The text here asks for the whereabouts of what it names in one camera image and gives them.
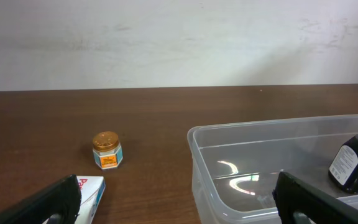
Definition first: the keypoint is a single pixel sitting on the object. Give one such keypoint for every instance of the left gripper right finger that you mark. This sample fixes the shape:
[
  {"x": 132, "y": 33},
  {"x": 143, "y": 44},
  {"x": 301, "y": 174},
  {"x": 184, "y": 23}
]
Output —
[{"x": 299, "y": 202}]

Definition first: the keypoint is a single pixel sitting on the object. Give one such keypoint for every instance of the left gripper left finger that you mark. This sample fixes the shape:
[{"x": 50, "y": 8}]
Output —
[{"x": 58, "y": 202}]

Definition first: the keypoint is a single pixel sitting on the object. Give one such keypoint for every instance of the white Panadol box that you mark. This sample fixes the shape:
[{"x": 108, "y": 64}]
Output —
[{"x": 92, "y": 189}]

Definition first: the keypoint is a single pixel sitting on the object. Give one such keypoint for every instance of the dark bottle white cap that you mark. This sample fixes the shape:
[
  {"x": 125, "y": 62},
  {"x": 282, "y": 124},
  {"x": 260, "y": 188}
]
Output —
[{"x": 354, "y": 158}]

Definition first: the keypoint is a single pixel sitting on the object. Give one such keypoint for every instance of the clear plastic container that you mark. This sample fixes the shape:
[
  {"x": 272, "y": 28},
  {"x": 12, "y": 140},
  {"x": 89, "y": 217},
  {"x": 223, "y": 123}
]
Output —
[{"x": 236, "y": 166}]

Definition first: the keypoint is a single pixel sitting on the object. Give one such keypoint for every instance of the gold lid balm jar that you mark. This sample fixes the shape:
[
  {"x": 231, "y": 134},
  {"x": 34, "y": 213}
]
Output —
[{"x": 107, "y": 150}]

